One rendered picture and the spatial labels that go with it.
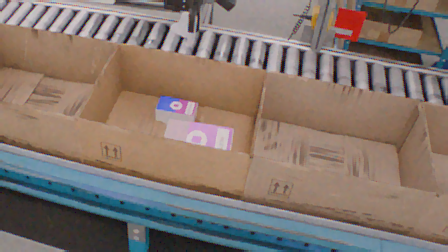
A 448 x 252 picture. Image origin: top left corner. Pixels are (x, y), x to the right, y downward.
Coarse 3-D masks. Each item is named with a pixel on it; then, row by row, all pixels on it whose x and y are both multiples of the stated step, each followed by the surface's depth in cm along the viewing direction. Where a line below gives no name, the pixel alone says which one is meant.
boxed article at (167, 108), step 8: (160, 104) 127; (168, 104) 127; (176, 104) 127; (184, 104) 127; (192, 104) 127; (160, 112) 126; (168, 112) 125; (176, 112) 125; (184, 112) 125; (192, 112) 125; (160, 120) 128; (168, 120) 127; (184, 120) 125; (192, 120) 125
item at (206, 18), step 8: (120, 0) 206; (128, 0) 205; (136, 0) 204; (144, 0) 204; (152, 0) 205; (160, 0) 204; (144, 8) 206; (152, 8) 205; (160, 8) 204; (208, 8) 252; (208, 16) 245
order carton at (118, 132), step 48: (144, 48) 125; (96, 96) 117; (144, 96) 135; (192, 96) 132; (240, 96) 127; (96, 144) 111; (144, 144) 105; (192, 144) 101; (240, 144) 122; (240, 192) 108
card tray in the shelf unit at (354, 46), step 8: (352, 40) 248; (352, 48) 243; (360, 48) 244; (368, 48) 244; (376, 48) 244; (384, 48) 244; (392, 48) 244; (376, 56) 238; (384, 56) 238; (392, 56) 239; (400, 56) 233
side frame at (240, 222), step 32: (0, 160) 115; (32, 160) 115; (32, 192) 121; (64, 192) 122; (96, 192) 111; (128, 192) 109; (160, 192) 109; (160, 224) 113; (192, 224) 115; (224, 224) 106; (256, 224) 103; (288, 224) 102
